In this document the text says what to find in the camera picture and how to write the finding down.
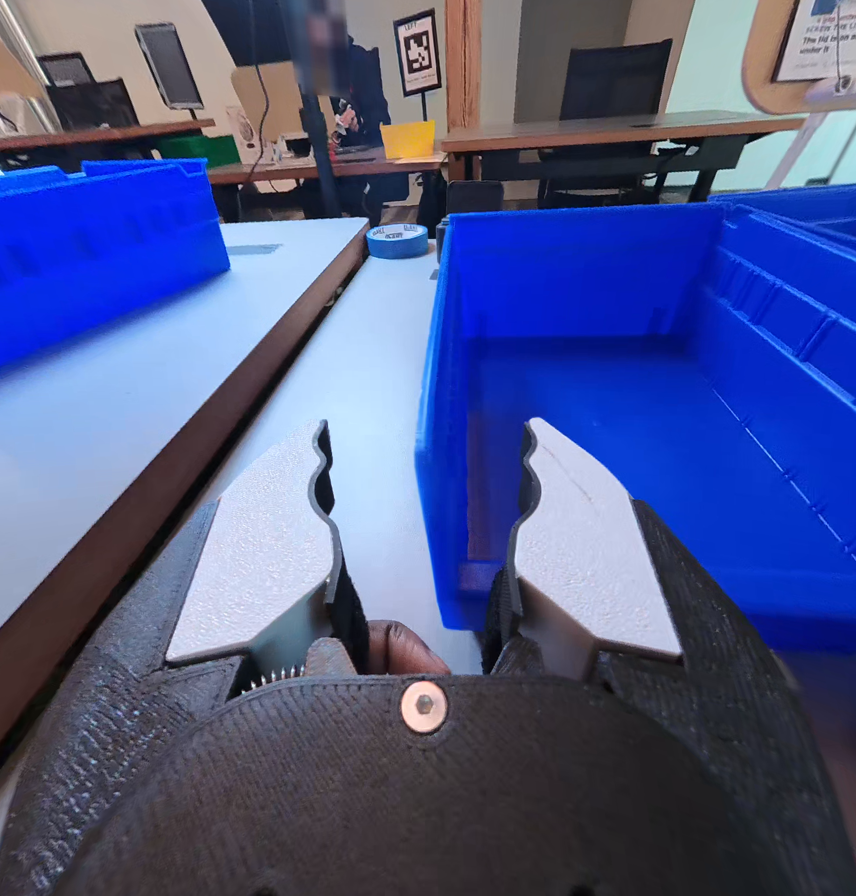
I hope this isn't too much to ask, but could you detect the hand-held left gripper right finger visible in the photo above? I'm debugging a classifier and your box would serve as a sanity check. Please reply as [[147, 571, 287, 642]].
[[506, 418, 682, 681]]

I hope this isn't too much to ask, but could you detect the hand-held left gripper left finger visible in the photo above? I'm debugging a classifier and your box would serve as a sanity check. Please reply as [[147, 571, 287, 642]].
[[165, 420, 348, 666]]

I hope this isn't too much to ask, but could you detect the blue plastic bin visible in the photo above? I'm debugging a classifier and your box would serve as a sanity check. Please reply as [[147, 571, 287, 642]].
[[0, 157, 231, 379], [415, 202, 856, 648], [708, 183, 856, 261]]

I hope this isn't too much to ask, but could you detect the person's left hand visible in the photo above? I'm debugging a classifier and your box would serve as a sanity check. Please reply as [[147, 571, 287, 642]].
[[367, 619, 451, 676]]

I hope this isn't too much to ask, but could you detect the blue tape roll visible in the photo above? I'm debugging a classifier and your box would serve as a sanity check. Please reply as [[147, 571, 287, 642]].
[[366, 223, 429, 260]]

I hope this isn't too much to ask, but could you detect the grey power adapter box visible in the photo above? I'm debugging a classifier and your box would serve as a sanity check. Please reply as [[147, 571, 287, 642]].
[[445, 181, 504, 218]]

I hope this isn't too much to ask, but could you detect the long wooden table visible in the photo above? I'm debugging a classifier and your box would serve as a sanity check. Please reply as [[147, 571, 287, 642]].
[[0, 119, 448, 189]]

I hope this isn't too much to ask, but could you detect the green plastic bin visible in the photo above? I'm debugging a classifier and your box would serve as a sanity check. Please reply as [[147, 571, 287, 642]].
[[155, 134, 241, 169]]

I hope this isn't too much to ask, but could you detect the wood edged table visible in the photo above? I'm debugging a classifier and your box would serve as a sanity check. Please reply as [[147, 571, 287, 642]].
[[442, 111, 807, 204]]

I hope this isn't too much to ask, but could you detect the yellow plastic bin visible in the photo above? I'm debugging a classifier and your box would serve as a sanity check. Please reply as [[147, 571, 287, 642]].
[[380, 120, 436, 161]]

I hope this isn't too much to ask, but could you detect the cardboard sheet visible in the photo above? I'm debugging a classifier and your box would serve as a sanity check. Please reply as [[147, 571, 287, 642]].
[[0, 24, 47, 99], [230, 62, 317, 165]]

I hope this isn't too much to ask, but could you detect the black office chair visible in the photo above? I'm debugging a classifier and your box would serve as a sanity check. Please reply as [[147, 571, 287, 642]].
[[36, 52, 142, 130], [540, 38, 674, 207]]

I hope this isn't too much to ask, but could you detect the black and white marker sign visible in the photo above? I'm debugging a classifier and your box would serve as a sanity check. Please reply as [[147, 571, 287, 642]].
[[393, 8, 444, 123]]

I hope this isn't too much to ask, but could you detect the grey tablet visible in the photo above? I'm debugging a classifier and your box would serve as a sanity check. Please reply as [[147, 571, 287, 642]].
[[134, 22, 205, 112]]

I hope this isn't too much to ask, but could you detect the wooden instruction board stand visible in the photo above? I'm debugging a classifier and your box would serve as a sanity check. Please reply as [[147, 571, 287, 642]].
[[743, 0, 856, 190]]

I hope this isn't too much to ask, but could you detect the wooden post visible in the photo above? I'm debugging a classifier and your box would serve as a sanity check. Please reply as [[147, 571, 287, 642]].
[[445, 0, 483, 183]]

